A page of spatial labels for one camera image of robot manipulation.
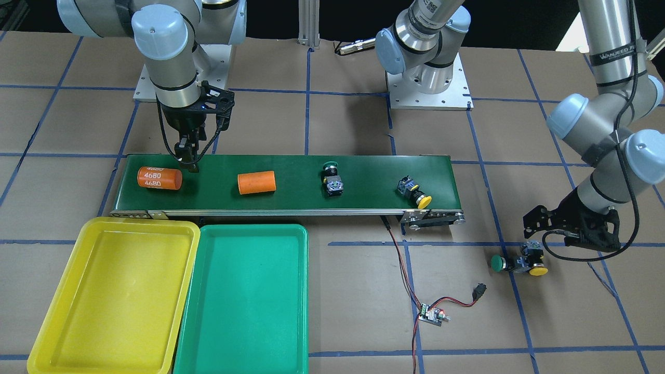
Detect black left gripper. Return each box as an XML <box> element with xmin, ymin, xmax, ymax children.
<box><xmin>523</xmin><ymin>189</ymin><xmax>621</xmax><ymax>252</ymax></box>

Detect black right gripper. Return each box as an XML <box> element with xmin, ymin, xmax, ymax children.
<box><xmin>157</xmin><ymin>87</ymin><xmax>221</xmax><ymax>173</ymax></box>

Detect orange cylinder with 4680 label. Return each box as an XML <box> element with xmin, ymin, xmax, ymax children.
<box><xmin>136</xmin><ymin>166</ymin><xmax>183</xmax><ymax>190</ymax></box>

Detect plain orange cylinder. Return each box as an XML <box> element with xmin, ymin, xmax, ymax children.
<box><xmin>237</xmin><ymin>170</ymin><xmax>276</xmax><ymax>195</ymax></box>

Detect green push button switch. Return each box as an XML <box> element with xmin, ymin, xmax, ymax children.
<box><xmin>490</xmin><ymin>254</ymin><xmax>522</xmax><ymax>273</ymax></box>
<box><xmin>321</xmin><ymin>161</ymin><xmax>344</xmax><ymax>197</ymax></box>

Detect yellow push button switch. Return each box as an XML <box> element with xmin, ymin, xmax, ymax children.
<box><xmin>396</xmin><ymin>175</ymin><xmax>432</xmax><ymax>210</ymax></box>
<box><xmin>520</xmin><ymin>240</ymin><xmax>549</xmax><ymax>276</ymax></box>

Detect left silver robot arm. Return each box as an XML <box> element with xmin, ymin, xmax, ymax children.
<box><xmin>375</xmin><ymin>1</ymin><xmax>663</xmax><ymax>260</ymax></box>

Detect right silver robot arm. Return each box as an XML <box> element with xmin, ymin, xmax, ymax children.
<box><xmin>57</xmin><ymin>1</ymin><xmax>247</xmax><ymax>173</ymax></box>

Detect green plastic tray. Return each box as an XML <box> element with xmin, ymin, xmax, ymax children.
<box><xmin>173</xmin><ymin>223</ymin><xmax>309</xmax><ymax>373</ymax></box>

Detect green conveyor belt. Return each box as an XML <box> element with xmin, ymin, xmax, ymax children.
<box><xmin>110</xmin><ymin>154</ymin><xmax>465</xmax><ymax>230</ymax></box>

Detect yellow plastic tray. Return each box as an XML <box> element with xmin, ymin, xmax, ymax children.
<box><xmin>27</xmin><ymin>217</ymin><xmax>200</xmax><ymax>373</ymax></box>

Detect small motor controller board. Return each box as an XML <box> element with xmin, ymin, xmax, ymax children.
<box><xmin>418</xmin><ymin>303</ymin><xmax>450</xmax><ymax>327</ymax></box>

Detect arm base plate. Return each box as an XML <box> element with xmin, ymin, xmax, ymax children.
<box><xmin>385</xmin><ymin>54</ymin><xmax>474</xmax><ymax>111</ymax></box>
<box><xmin>134</xmin><ymin>42</ymin><xmax>233</xmax><ymax>104</ymax></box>

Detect aluminium frame post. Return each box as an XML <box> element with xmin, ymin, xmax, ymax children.
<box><xmin>298</xmin><ymin>0</ymin><xmax>320</xmax><ymax>49</ymax></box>

